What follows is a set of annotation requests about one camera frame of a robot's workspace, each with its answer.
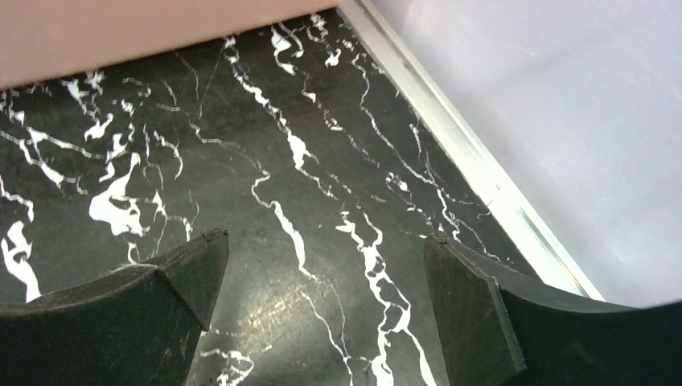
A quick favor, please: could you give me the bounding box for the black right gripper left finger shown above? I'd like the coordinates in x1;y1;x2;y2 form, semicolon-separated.
1;228;230;385

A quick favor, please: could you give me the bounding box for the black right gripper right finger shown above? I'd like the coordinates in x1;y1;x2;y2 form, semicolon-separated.
424;234;681;385

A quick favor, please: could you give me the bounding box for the aluminium side edge strip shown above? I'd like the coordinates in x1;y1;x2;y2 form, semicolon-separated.
339;1;605;301

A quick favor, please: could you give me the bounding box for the pink plastic storage box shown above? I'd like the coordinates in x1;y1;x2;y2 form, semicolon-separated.
1;1;338;89

